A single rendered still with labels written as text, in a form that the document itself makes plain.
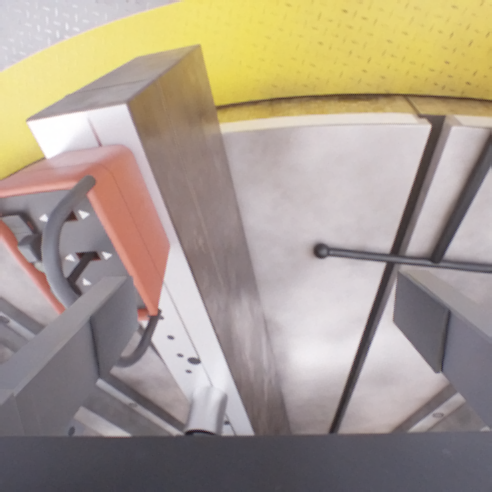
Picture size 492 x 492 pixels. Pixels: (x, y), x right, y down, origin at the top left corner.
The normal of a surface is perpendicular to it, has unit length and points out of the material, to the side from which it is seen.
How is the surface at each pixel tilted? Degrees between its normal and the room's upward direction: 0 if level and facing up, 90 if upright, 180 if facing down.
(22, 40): 0
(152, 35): 0
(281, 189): 0
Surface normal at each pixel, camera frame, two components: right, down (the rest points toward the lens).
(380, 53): -0.11, 0.63
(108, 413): 0.75, -0.15
